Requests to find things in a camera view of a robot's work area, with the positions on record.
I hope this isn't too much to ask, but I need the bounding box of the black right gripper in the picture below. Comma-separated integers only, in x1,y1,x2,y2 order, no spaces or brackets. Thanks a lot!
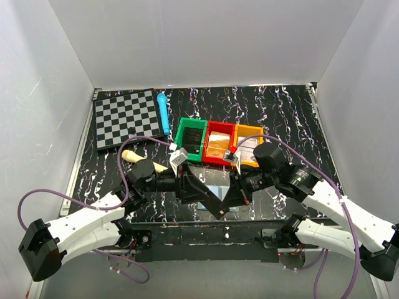
220,166,277,209

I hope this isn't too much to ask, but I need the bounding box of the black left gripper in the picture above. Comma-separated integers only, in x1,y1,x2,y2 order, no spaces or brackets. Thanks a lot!
142,162,210,204

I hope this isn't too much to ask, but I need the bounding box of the green card holder wallet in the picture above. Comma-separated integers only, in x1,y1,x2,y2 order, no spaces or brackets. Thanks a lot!
197,185,229,211

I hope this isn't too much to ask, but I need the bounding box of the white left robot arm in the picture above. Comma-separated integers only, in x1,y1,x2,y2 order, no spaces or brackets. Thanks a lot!
18,159,228,282

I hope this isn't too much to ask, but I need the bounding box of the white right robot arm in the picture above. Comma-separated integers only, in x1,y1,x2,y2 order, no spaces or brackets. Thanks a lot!
221,143,398,282

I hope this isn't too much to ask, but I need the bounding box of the grey printed card stack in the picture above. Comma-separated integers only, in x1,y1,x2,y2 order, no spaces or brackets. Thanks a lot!
238,138,259,162

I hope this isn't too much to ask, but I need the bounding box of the orange white card stack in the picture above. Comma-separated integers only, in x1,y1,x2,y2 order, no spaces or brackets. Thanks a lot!
206,142,229,158
208,131,231,144

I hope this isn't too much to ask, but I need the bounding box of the black cards stack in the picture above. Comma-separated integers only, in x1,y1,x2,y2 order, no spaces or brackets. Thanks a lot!
181,127,203,154

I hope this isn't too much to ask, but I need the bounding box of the orange plastic bin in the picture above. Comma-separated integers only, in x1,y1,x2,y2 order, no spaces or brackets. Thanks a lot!
233,124,264,168

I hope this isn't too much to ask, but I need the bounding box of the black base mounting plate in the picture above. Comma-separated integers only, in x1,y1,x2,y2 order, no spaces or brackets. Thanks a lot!
128,220,295,263

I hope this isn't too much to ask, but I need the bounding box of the red plastic bin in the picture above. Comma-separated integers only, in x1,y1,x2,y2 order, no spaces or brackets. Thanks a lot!
202,121,236,166

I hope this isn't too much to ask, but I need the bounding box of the green plastic bin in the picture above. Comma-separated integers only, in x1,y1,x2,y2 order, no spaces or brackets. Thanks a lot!
175,117,208,163

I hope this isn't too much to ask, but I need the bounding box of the wooden stick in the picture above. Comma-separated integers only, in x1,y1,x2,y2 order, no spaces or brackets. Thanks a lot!
122,149,167,173

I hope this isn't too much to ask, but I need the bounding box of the blue toy microphone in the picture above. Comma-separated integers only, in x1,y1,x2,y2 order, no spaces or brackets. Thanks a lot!
156,92,170,135

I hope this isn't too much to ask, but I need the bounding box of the grey black chessboard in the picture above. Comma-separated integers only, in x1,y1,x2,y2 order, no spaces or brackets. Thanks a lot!
93,88,164,151

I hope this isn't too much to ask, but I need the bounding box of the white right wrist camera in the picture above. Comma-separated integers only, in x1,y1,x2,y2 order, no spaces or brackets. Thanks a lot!
223,149,241,174

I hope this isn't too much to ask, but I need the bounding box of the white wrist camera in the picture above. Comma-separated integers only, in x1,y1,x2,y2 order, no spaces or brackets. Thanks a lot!
169,143,188,176
223,149,241,174

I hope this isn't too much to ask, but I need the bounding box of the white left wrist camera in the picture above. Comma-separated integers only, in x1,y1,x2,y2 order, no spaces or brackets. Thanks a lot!
169,143,188,176

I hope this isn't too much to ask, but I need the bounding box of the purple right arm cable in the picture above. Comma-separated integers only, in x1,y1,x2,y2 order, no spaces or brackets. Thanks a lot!
232,134,362,299

